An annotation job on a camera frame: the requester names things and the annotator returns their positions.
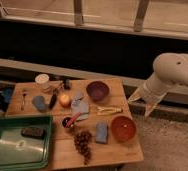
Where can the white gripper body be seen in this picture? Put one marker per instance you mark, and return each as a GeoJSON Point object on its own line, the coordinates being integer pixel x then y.
{"type": "Point", "coordinates": [154, 89]}

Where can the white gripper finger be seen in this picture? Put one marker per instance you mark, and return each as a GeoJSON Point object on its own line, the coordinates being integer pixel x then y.
{"type": "Point", "coordinates": [149, 109]}
{"type": "Point", "coordinates": [134, 96]}

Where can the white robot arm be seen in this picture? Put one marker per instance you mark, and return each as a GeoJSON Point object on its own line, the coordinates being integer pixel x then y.
{"type": "Point", "coordinates": [169, 70]}

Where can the red bowl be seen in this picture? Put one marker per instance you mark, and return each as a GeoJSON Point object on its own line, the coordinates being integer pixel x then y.
{"type": "Point", "coordinates": [123, 128]}

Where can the purple bowl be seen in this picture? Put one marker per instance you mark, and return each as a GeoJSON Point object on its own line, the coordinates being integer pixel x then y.
{"type": "Point", "coordinates": [97, 90]}

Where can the wooden table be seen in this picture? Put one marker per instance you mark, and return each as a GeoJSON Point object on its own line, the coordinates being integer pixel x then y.
{"type": "Point", "coordinates": [64, 154]}

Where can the blue sponge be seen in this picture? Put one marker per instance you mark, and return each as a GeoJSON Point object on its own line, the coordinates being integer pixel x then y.
{"type": "Point", "coordinates": [101, 133]}

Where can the grey blue cloth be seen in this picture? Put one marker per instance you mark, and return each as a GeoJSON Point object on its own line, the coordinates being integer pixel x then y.
{"type": "Point", "coordinates": [78, 105]}

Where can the small black object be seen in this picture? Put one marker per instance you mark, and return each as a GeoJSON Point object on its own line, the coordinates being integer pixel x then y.
{"type": "Point", "coordinates": [67, 85]}

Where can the bunch of dark grapes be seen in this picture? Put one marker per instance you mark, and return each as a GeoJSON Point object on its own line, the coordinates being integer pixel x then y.
{"type": "Point", "coordinates": [81, 142]}

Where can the red spoon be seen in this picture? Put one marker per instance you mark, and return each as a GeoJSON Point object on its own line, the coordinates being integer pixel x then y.
{"type": "Point", "coordinates": [73, 119]}

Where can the small dark cup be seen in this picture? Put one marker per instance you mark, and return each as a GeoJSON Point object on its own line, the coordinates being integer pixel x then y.
{"type": "Point", "coordinates": [65, 121]}

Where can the white lidded cup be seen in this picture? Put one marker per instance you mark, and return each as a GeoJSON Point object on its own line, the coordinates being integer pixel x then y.
{"type": "Point", "coordinates": [43, 81]}

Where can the dark sponge block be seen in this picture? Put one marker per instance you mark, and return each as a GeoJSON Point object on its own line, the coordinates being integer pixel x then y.
{"type": "Point", "coordinates": [33, 132]}

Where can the blue object at left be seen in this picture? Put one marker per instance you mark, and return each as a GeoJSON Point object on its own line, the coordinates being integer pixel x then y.
{"type": "Point", "coordinates": [7, 94]}

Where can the green plastic tray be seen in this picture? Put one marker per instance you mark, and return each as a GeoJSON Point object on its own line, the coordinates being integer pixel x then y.
{"type": "Point", "coordinates": [20, 153]}

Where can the black handled knife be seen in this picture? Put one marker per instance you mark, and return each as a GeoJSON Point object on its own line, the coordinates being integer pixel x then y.
{"type": "Point", "coordinates": [55, 93]}

